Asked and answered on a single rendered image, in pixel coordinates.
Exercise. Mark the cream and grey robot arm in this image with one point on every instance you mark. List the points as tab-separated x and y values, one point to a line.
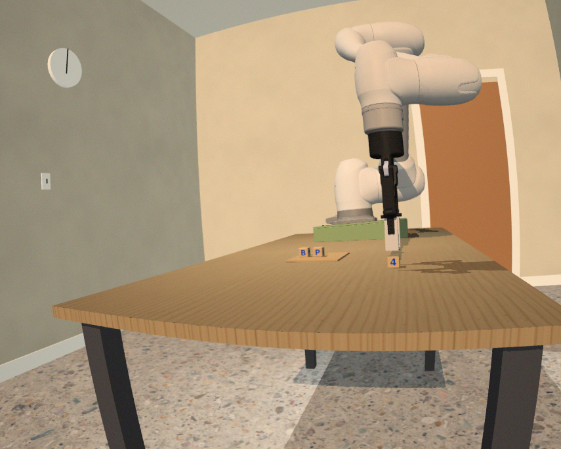
389	75

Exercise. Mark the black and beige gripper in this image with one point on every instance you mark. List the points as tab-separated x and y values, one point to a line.
386	145

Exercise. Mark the light orange mat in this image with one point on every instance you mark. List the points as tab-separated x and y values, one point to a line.
328	257

